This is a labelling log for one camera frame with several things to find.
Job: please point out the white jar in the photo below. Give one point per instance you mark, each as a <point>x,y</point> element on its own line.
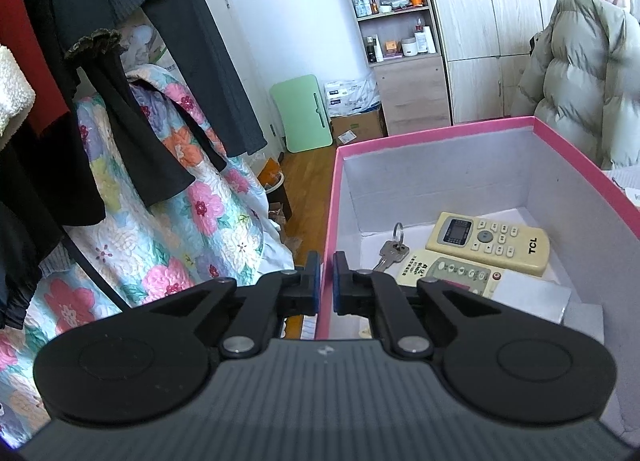
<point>410,47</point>

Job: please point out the floral quilt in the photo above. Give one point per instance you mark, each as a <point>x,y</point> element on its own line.
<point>150,241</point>

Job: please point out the dark grey hanging garment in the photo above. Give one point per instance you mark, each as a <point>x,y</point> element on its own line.
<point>210,66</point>

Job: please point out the beige remote red button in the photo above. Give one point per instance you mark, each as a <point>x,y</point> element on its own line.
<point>430,275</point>

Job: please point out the grey puffer jacket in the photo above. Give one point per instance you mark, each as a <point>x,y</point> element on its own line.
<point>575,81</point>

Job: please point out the white fleece garment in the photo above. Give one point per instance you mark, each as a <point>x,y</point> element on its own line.
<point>12,91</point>

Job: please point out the pink cardboard box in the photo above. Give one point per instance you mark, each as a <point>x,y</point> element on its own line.
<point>450,176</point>

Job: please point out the black ruffled hanging garment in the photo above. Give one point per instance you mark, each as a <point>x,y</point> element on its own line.
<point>130,141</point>

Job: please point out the bunch of silver keys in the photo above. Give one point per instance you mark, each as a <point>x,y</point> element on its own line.
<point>392,253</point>

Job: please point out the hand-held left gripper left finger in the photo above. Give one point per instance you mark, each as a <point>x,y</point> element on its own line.
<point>313,283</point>

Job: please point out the black bottle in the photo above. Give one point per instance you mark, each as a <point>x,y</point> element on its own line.
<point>370,50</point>

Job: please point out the brown cardboard box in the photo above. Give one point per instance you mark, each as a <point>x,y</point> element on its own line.
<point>357,126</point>

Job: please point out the green folding table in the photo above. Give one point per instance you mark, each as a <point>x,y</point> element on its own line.
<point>300,111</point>

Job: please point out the red hanging garment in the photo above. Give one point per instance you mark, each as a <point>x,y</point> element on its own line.
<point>30,41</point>

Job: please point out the wooden shelf cabinet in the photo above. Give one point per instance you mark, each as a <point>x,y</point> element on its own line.
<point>410,91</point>

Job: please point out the white bottle dark cap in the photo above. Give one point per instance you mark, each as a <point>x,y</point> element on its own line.
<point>421,40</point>

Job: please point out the plastic wrapped packs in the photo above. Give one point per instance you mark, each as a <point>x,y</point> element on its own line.
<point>350,93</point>

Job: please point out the light wooden wardrobe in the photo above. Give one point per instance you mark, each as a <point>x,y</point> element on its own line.
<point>500,16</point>

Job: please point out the small orange box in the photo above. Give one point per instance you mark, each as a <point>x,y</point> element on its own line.
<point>391,47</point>

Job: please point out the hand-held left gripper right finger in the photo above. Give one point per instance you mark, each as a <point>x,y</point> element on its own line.
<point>338,286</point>

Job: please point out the beige remote with display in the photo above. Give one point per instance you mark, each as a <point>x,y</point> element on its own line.
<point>500,241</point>

